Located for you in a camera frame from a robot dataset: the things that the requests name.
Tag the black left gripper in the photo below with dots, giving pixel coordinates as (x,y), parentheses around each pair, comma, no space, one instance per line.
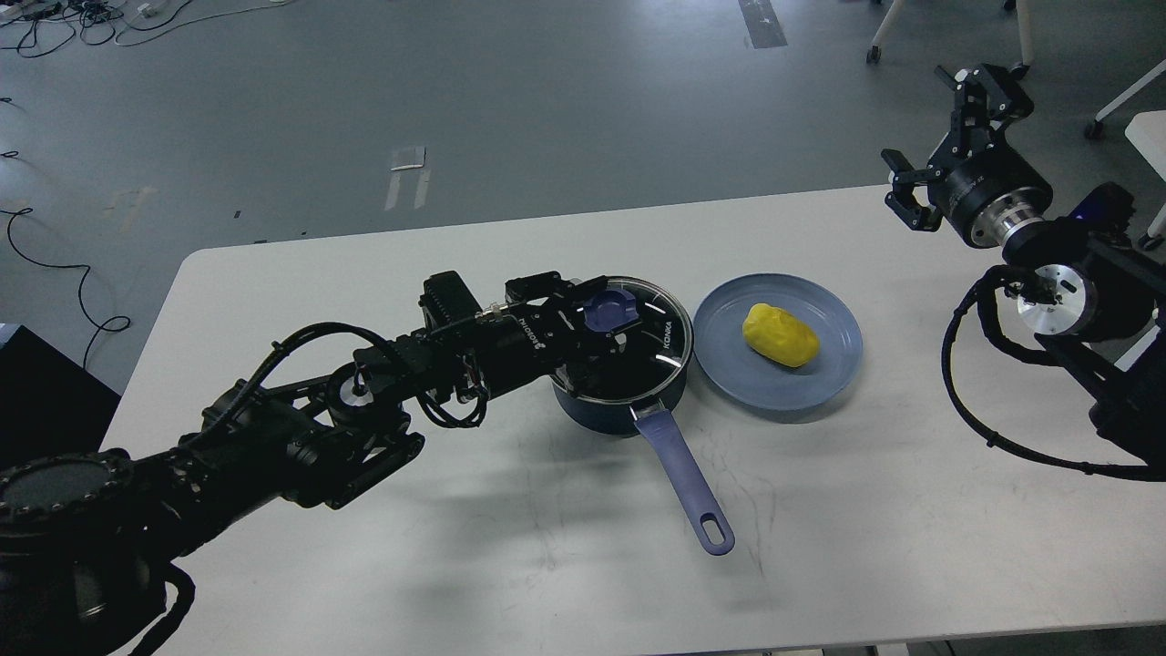
(537,330)

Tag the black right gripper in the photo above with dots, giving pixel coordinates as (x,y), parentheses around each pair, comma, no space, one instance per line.
(972,169)

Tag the glass lid blue knob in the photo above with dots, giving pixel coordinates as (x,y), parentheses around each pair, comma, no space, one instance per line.
(660,347)

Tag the dark blue saucepan purple handle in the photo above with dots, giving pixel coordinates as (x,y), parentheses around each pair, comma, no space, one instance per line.
(657,424)

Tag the yellow potato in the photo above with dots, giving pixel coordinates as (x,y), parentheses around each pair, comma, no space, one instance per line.
(780,336)

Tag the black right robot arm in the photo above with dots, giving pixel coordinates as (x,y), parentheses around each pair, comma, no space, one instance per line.
(1064,284)

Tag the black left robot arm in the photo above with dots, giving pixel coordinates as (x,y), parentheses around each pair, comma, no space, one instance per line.
(90,540)

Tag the blue plate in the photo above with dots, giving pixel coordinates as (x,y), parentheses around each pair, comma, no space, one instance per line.
(757,382)

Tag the white chair base right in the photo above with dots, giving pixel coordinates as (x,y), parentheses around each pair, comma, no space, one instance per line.
(1146,133)

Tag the black box at left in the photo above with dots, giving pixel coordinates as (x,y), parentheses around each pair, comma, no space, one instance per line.
(50,405)

